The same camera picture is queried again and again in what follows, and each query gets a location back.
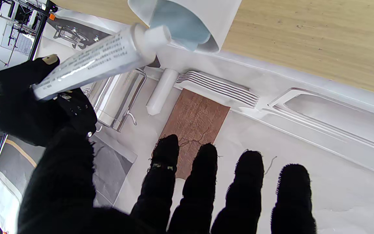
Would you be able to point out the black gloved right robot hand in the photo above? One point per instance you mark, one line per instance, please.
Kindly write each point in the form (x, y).
(15, 107)

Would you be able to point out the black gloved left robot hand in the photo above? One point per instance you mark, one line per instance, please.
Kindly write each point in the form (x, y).
(63, 195)

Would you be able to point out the white toothpaste tube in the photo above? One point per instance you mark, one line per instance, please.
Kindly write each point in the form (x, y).
(102, 58)

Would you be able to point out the white toothbrush holder cup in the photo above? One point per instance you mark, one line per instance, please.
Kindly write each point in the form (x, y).
(203, 16)

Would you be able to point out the black gas stove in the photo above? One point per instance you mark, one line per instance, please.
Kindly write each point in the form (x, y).
(73, 32)

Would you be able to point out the large steel stock pot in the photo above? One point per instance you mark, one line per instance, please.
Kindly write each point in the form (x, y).
(115, 97)

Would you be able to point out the white cylindrical bottle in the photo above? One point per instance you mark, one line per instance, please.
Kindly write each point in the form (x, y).
(162, 91)

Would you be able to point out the brown wooden cutting board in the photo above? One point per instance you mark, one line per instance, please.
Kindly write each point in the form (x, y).
(196, 120)

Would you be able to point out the stack of white plates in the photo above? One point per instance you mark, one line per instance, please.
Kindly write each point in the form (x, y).
(219, 89)

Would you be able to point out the black metal frame stand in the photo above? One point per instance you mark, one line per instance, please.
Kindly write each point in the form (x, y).
(41, 22)

